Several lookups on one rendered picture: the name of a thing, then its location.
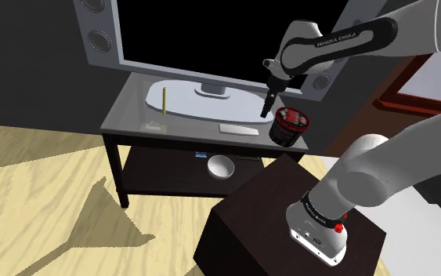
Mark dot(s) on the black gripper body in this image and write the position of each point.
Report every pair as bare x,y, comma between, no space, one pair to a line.
270,100

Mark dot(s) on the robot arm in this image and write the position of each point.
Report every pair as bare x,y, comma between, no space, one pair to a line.
361,179

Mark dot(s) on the black and red tub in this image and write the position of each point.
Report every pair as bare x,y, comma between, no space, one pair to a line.
288,127

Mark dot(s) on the white remote control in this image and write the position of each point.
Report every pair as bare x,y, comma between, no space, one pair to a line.
239,129

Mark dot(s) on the grey flat-screen television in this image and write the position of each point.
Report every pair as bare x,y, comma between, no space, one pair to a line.
220,38

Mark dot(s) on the white bowl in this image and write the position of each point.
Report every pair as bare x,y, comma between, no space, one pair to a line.
221,166

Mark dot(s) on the dark glass-top television table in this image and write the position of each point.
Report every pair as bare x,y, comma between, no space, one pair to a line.
189,132

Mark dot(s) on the small blue card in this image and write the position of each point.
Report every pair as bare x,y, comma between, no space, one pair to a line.
200,155

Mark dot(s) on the yellow pencil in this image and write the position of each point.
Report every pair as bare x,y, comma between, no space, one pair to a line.
164,101

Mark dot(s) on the small clear glass dish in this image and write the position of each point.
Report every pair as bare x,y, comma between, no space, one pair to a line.
153,125

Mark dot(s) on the red framed window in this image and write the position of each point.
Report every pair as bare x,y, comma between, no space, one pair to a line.
422,90

